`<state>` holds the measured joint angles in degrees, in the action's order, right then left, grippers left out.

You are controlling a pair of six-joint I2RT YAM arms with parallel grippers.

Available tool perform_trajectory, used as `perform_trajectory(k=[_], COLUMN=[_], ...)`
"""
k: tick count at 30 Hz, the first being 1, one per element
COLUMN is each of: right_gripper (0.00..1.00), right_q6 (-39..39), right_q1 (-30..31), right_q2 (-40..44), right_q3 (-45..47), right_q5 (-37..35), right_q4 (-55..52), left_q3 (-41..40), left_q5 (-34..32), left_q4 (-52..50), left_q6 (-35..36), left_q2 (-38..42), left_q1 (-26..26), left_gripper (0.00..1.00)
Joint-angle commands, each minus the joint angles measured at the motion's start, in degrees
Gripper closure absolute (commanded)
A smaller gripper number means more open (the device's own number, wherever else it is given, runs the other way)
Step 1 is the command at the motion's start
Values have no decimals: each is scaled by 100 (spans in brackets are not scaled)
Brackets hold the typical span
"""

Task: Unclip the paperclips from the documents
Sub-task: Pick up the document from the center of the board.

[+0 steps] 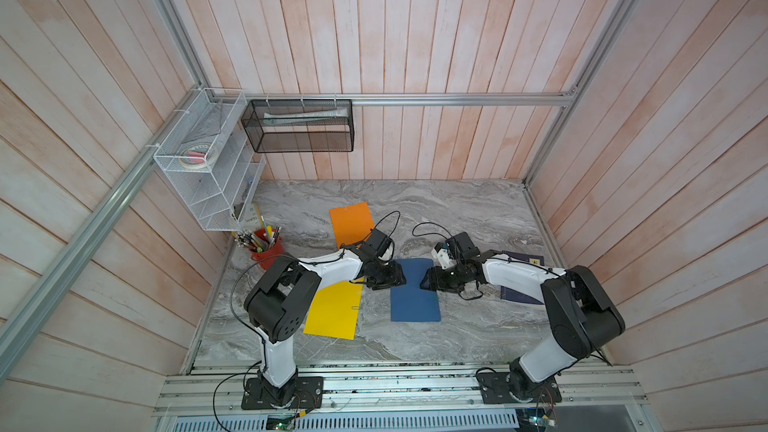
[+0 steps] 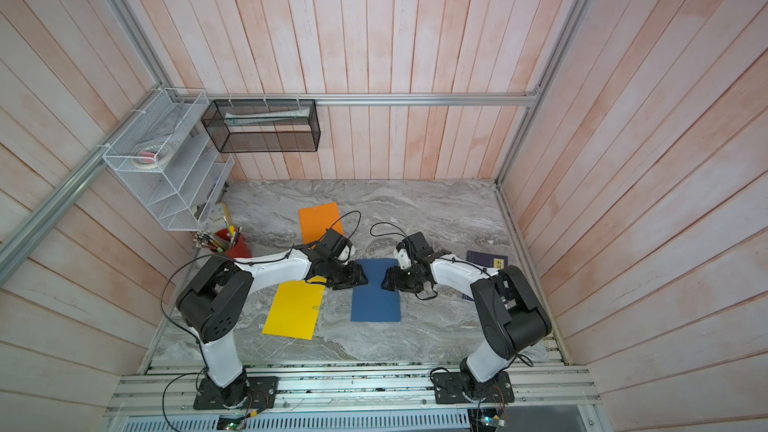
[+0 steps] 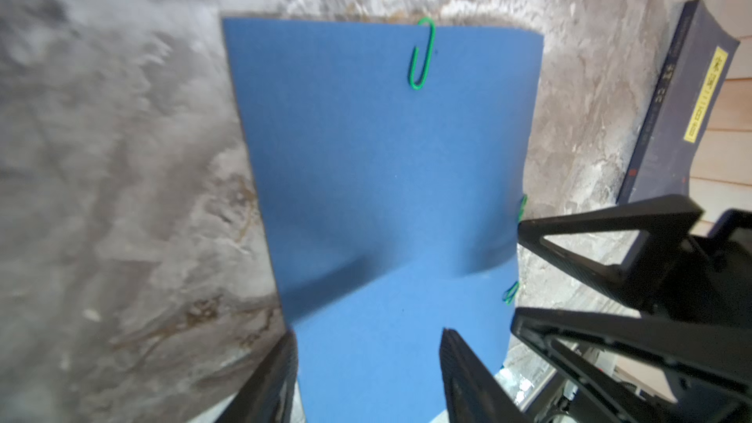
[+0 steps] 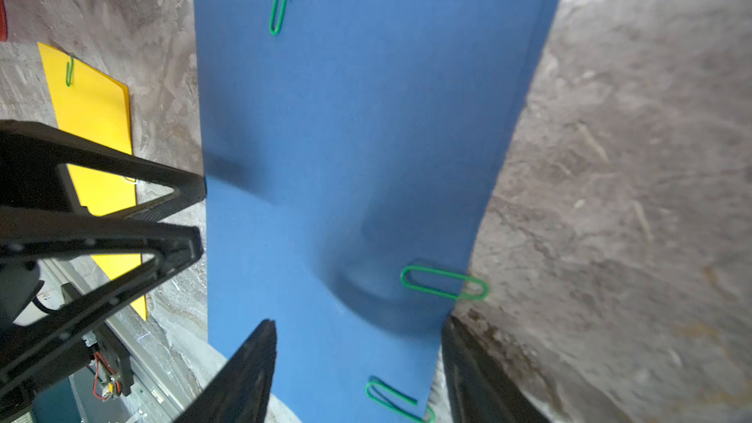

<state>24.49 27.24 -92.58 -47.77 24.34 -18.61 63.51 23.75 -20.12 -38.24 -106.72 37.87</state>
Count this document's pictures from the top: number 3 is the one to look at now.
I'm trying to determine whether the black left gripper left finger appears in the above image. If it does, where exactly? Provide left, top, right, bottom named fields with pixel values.
left=215, top=330, right=299, bottom=423

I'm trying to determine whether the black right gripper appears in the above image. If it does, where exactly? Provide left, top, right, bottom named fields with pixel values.
left=511, top=195, right=751, bottom=417

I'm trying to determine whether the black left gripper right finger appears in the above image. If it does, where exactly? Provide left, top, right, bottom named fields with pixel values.
left=439, top=328, right=529, bottom=423

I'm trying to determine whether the green paperclip side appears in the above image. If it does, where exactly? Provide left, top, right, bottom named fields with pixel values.
left=503, top=281, right=520, bottom=306
left=517, top=194, right=528, bottom=223

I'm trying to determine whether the blue paper document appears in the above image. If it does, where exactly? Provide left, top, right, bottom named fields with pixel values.
left=222, top=17, right=544, bottom=422

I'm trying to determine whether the green paperclip top edge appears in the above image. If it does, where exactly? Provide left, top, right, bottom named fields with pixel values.
left=409, top=17, right=437, bottom=91

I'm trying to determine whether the dark navy book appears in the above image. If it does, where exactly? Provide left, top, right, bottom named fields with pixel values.
left=616, top=0, right=739, bottom=206

